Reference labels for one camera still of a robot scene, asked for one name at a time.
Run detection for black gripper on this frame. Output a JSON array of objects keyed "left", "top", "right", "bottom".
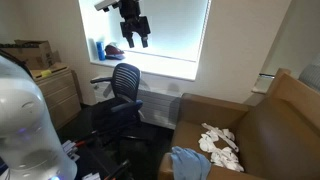
[{"left": 117, "top": 0, "right": 152, "bottom": 49}]

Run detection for dark blue office chair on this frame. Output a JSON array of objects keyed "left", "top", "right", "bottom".
[{"left": 89, "top": 62, "right": 158, "bottom": 145}]

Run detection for blue cylindrical container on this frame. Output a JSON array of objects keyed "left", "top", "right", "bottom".
[{"left": 95, "top": 41, "right": 107, "bottom": 62}]

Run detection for white window roller blind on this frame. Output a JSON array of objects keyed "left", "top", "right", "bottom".
[{"left": 105, "top": 0, "right": 210, "bottom": 63}]

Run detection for light wooden drawer cabinet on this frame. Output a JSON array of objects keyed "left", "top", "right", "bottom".
[{"left": 29, "top": 62, "right": 83, "bottom": 131}]

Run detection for small yellow object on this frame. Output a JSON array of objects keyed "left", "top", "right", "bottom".
[{"left": 40, "top": 69, "right": 53, "bottom": 79}]

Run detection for brown cardboard box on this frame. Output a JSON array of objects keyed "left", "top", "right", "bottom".
[{"left": 0, "top": 39, "right": 62, "bottom": 71}]

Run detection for white plug connectors bundle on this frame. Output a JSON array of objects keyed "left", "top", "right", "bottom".
[{"left": 61, "top": 139, "right": 81, "bottom": 163}]

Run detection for light blue cloth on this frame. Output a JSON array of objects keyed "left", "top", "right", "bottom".
[{"left": 169, "top": 145, "right": 212, "bottom": 180}]

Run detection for crumpled white cloth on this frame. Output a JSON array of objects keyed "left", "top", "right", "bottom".
[{"left": 197, "top": 122, "right": 245, "bottom": 173}]

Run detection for small white paper box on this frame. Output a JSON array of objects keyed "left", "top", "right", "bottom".
[{"left": 81, "top": 171, "right": 101, "bottom": 180}]

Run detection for brown leather sofa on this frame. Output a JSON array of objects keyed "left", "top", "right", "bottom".
[{"left": 157, "top": 67, "right": 320, "bottom": 180}]

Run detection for grey striped cushion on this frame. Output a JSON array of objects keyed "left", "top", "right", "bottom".
[{"left": 297, "top": 53, "right": 320, "bottom": 93}]

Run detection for white wall heater unit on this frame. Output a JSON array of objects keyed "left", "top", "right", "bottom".
[{"left": 91, "top": 75, "right": 183, "bottom": 131}]

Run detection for red handled tool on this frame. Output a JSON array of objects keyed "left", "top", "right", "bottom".
[{"left": 74, "top": 131, "right": 98, "bottom": 148}]

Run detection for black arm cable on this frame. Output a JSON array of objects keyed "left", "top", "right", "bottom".
[{"left": 0, "top": 48, "right": 35, "bottom": 80}]

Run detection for black rod with handle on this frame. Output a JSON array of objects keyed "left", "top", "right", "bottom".
[{"left": 102, "top": 159, "right": 133, "bottom": 180}]

